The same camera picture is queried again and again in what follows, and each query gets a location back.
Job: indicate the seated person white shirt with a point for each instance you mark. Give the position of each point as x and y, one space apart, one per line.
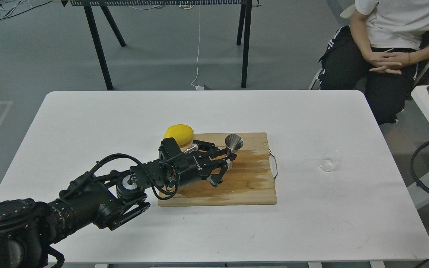
384 42

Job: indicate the wooden cutting board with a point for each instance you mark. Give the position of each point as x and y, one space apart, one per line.
249 180

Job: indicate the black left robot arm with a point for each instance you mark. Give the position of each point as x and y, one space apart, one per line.
109 195

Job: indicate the clear plastic measuring cup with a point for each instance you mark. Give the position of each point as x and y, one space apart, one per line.
330 160

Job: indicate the black metal frame table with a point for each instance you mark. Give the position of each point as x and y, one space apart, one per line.
163 20

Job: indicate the steel double jigger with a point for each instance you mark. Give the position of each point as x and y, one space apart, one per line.
233 143

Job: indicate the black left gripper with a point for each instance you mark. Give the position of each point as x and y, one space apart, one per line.
179 168

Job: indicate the yellow lemon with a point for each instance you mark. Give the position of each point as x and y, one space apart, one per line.
182 133

